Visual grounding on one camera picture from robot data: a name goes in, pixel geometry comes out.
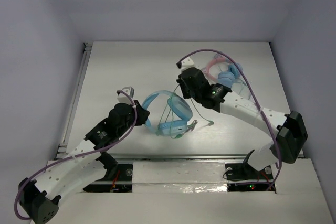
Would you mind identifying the light blue headphones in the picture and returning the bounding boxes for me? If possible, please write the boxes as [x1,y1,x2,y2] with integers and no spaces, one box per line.
[142,90,198,139]

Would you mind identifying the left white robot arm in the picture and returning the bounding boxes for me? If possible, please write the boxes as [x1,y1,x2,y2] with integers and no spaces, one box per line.
[14,100,150,223]

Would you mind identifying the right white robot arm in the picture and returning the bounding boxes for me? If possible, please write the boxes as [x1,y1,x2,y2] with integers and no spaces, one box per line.
[177,67,308,178]

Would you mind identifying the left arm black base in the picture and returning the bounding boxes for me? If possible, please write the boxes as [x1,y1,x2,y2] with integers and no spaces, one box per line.
[83,161,133,193]

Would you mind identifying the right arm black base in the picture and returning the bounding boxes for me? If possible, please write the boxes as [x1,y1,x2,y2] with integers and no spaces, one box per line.
[223,150,276,192]

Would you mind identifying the pink blue cat-ear headphones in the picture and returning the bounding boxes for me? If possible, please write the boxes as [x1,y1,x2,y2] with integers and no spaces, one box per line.
[202,54,251,100]

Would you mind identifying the silver tape strip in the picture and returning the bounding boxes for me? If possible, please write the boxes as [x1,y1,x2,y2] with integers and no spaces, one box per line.
[132,161,227,194]

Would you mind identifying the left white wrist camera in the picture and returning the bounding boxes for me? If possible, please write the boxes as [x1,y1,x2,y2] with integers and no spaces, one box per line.
[117,86,134,104]

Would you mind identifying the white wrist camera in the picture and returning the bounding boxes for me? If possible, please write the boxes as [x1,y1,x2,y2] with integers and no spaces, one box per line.
[117,86,134,104]
[176,57,195,72]

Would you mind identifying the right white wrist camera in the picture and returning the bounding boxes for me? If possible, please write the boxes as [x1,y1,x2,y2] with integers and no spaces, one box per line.
[176,57,195,72]

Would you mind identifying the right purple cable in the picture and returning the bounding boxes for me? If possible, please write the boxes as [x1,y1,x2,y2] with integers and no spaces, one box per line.
[178,49,283,172]

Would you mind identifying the purple cable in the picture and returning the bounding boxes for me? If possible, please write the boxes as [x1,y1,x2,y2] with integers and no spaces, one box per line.
[178,49,283,172]
[13,90,139,221]

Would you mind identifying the aluminium front rail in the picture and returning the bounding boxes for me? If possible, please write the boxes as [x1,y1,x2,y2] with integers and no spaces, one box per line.
[110,153,247,161]

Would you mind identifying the aluminium rail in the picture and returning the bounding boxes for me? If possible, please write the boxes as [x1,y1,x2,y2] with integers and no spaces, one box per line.
[110,153,247,161]
[56,43,93,158]

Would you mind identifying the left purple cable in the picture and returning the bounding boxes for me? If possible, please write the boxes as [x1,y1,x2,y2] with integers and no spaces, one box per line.
[13,90,139,221]

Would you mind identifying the aluminium left side rail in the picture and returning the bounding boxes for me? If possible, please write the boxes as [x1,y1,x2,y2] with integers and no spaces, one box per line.
[56,43,93,158]

